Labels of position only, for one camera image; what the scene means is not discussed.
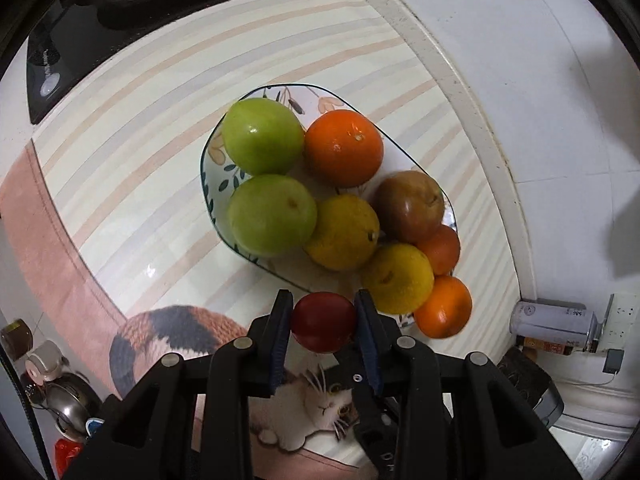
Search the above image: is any large orange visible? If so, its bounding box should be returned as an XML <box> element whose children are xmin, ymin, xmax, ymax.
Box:
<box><xmin>413</xmin><ymin>275</ymin><xmax>473</xmax><ymax>339</ymax></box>

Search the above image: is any yellow pear-shaped lemon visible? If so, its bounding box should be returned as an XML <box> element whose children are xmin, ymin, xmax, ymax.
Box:
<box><xmin>360</xmin><ymin>243</ymin><xmax>435</xmax><ymax>315</ymax></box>

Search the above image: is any red cherry tomato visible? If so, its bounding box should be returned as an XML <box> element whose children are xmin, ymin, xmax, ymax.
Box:
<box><xmin>291</xmin><ymin>292</ymin><xmax>356</xmax><ymax>353</ymax></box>

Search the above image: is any dark orange tangerine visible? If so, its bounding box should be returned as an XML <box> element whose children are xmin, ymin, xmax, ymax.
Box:
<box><xmin>416</xmin><ymin>224</ymin><xmax>461</xmax><ymax>275</ymax></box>

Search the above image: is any small yellow lemon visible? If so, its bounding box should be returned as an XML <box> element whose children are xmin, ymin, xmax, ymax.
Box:
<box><xmin>304</xmin><ymin>194</ymin><xmax>381</xmax><ymax>272</ymax></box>

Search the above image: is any green apple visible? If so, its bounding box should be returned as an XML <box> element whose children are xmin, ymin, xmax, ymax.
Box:
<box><xmin>220</xmin><ymin>98</ymin><xmax>304</xmax><ymax>176</ymax></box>
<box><xmin>227</xmin><ymin>174</ymin><xmax>318</xmax><ymax>258</ymax></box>

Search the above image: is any silver gas canister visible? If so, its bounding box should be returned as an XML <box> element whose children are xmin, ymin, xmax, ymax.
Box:
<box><xmin>510</xmin><ymin>301</ymin><xmax>599</xmax><ymax>350</ymax></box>

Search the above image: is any floral oval ceramic plate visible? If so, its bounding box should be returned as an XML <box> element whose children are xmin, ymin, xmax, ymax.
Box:
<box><xmin>201</xmin><ymin>84</ymin><xmax>454</xmax><ymax>318</ymax></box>

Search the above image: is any striped cat print table mat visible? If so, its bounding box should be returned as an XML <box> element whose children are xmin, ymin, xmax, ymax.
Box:
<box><xmin>0</xmin><ymin>0</ymin><xmax>524</xmax><ymax>480</ymax></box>

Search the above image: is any dark red apple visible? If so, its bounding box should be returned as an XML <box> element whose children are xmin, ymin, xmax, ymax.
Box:
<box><xmin>371</xmin><ymin>170</ymin><xmax>445</xmax><ymax>244</ymax></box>

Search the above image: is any bright orange tangerine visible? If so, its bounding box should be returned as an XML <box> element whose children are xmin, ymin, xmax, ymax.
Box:
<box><xmin>304</xmin><ymin>110</ymin><xmax>384</xmax><ymax>188</ymax></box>

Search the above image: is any white wall socket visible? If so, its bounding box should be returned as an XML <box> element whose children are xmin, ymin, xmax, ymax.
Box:
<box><xmin>598</xmin><ymin>292</ymin><xmax>639</xmax><ymax>352</ymax></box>

